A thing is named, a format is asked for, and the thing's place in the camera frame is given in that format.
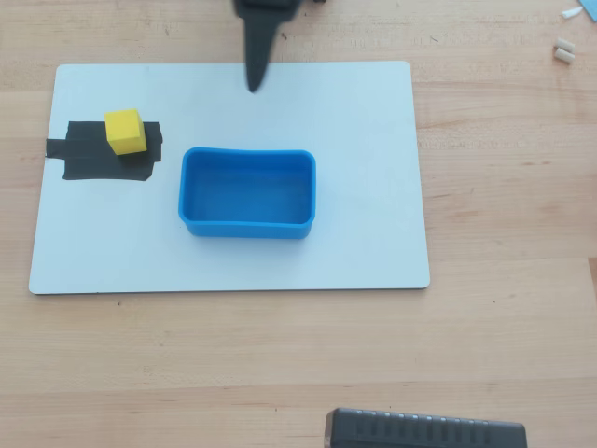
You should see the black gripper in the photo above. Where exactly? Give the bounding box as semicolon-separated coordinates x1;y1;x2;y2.
231;0;305;94

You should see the yellow cube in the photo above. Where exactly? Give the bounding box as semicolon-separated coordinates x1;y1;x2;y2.
104;108;148;157

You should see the blue rectangular bin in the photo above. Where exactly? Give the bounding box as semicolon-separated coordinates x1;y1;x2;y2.
177;147;318;241

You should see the white rectangular board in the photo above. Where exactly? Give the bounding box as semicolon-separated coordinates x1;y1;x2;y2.
28;61;432;296

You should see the black tape patch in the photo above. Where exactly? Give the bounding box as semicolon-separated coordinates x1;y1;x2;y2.
45;120;164;182

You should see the black ribbed device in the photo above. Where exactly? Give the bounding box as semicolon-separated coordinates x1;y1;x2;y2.
324;407;529;448

